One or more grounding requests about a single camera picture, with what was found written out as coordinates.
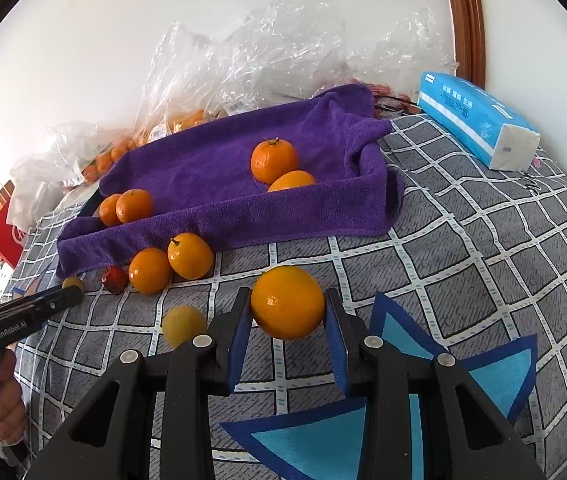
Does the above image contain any pile of bagged oranges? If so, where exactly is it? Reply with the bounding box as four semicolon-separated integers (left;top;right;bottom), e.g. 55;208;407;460
80;132;136;184
138;107;224;142

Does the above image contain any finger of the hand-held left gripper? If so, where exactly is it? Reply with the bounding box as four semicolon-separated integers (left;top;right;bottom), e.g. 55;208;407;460
10;285;85;318

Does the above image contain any brown wooden door frame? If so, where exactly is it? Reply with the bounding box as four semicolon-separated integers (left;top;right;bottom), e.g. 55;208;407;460
441;0;488;86

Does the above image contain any pile of red berries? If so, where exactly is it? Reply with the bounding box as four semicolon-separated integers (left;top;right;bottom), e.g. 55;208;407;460
348;77;417;111

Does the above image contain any red jujube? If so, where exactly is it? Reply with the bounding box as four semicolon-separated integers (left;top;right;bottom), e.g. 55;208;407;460
102;265;129;294

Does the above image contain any red paper bag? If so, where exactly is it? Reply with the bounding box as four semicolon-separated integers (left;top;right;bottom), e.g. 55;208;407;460
0;180;29;268

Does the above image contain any purple towel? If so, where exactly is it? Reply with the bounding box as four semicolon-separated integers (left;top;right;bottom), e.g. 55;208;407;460
56;84;407;278

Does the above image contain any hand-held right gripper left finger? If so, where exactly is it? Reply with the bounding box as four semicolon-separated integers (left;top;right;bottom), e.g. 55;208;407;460
23;286;254;480

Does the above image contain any oval small orange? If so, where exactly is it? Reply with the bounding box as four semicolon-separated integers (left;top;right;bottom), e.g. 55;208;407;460
267;170;317;193

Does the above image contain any large orange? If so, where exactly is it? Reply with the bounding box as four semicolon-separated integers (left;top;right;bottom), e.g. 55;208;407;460
250;138;300;185

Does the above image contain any grey checked star blanket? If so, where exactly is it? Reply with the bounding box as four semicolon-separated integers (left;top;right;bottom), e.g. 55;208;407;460
10;110;567;480

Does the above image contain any white plastic bag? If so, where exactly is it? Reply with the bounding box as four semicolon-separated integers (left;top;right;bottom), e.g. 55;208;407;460
6;155;84;231

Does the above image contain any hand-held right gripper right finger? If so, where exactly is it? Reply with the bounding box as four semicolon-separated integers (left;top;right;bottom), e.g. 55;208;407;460
324;287;549;480

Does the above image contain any blue white tissue pack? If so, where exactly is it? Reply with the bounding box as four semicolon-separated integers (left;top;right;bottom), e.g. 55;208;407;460
417;71;541;171

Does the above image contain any yellow green jujube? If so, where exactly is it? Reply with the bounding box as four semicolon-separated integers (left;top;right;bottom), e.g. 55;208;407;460
162;305;208;348

